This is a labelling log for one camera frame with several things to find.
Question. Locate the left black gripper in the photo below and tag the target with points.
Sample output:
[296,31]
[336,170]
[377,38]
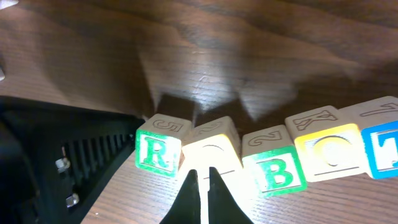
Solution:
[59,180]

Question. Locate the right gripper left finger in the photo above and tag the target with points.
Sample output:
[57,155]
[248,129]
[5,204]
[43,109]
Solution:
[186,207]

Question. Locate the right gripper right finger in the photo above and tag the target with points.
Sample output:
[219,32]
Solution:
[222,208]

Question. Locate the yellow O block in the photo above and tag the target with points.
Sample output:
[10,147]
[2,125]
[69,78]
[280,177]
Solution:
[213,144]
[328,143]

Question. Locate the green R block placed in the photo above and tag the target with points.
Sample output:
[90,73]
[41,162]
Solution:
[158,144]

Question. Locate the green B block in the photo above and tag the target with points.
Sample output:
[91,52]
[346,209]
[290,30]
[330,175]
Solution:
[271,160]

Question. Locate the blue T block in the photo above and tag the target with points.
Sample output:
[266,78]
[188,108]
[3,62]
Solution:
[377,123]

